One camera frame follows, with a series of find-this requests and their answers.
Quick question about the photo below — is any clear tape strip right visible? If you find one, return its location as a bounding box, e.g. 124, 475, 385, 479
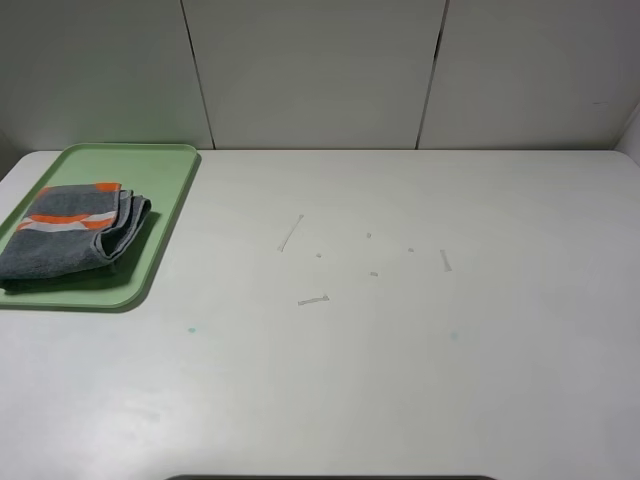
440, 249, 453, 272

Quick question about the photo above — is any grey towel with orange pattern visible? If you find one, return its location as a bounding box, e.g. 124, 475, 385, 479
1, 182, 152, 292

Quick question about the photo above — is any green plastic tray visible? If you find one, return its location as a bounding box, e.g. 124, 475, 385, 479
1, 143, 200, 312

